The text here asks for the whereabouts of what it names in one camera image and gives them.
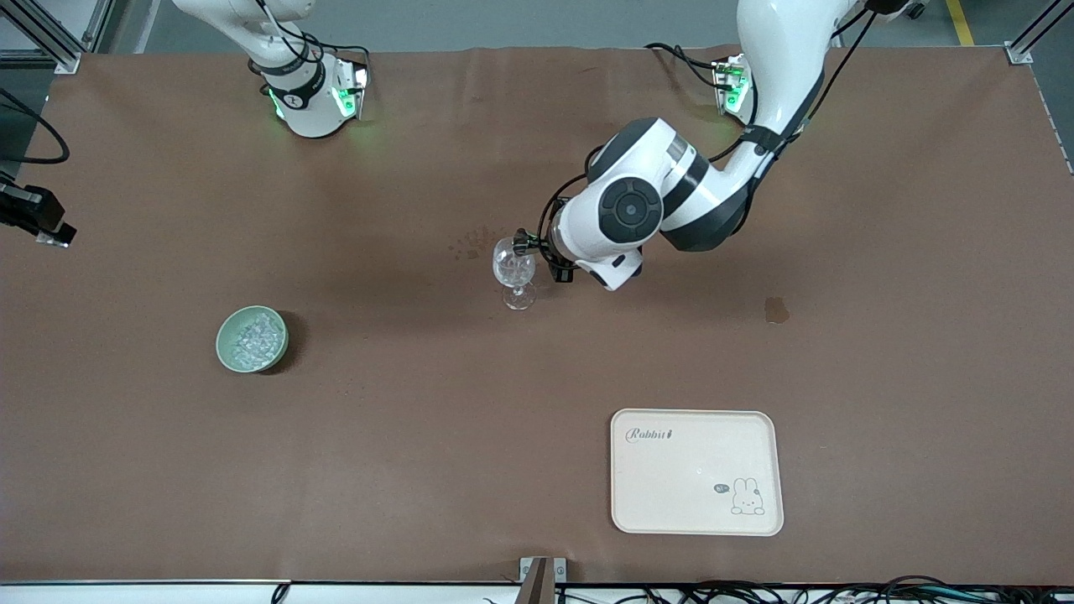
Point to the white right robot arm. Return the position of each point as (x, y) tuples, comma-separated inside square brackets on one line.
[(306, 101)]

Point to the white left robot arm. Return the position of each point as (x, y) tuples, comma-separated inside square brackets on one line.
[(629, 210)]

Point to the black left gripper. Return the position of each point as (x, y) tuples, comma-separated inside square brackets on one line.
[(539, 244)]

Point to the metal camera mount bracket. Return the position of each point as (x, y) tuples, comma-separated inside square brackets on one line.
[(543, 579)]

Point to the clear stemmed wine glass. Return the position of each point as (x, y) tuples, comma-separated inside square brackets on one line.
[(513, 273)]

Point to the pale green ceramic bowl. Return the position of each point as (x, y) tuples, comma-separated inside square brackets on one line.
[(225, 346)]

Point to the aluminium frame post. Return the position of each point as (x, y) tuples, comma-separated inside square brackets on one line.
[(1032, 33), (59, 33)]

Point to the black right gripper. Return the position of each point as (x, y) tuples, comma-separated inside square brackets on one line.
[(27, 209)]

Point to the cream tray with rabbit print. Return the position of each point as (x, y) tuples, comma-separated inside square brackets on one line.
[(696, 495)]

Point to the brown table cloth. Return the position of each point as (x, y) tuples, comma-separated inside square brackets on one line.
[(419, 461)]

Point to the clear ice cubes pile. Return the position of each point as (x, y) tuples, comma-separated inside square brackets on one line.
[(256, 337)]

